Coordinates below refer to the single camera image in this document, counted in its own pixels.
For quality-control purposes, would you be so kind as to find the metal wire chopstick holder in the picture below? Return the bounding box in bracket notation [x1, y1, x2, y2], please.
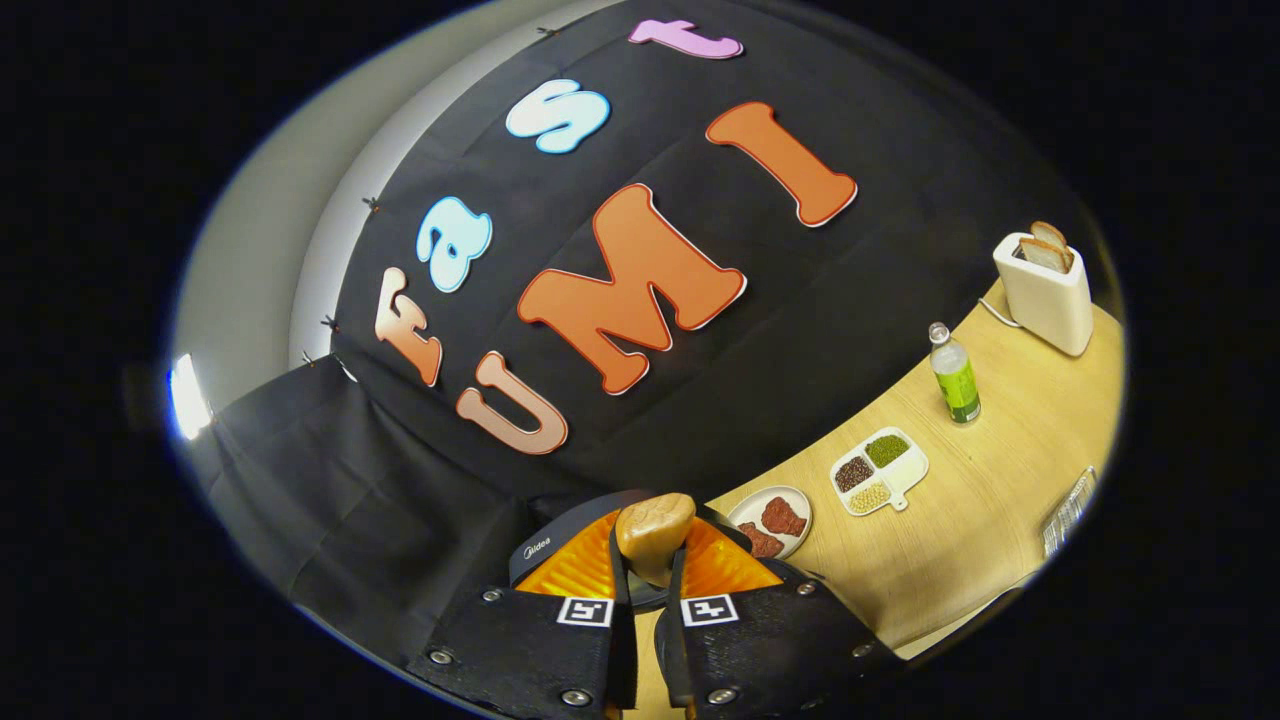
[1039, 465, 1099, 560]

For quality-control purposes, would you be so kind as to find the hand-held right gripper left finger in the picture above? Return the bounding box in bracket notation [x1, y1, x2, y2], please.
[404, 508, 638, 720]

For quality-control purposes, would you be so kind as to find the ceiling light panel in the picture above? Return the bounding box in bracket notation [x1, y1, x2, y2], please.
[167, 351, 214, 442]

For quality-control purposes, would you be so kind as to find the white toaster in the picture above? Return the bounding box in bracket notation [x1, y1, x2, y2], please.
[991, 231, 1096, 359]

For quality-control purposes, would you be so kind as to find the green drink bottle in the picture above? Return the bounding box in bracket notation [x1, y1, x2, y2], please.
[927, 321, 984, 428]

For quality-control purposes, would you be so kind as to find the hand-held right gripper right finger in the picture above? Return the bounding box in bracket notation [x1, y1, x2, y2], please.
[658, 512, 907, 720]

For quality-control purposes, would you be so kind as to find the black backdrop cloth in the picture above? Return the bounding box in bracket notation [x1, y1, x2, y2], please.
[205, 0, 1113, 663]

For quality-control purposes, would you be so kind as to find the dark grey rice cooker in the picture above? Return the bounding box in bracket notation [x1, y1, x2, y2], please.
[507, 487, 833, 603]

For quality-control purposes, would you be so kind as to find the white divided dish of beans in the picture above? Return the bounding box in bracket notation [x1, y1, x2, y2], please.
[828, 425, 931, 519]

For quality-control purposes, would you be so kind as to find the round plate of red dates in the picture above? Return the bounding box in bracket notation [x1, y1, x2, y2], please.
[726, 484, 815, 562]

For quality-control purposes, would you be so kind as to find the wooden spoon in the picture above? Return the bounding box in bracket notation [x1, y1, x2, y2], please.
[614, 491, 698, 590]

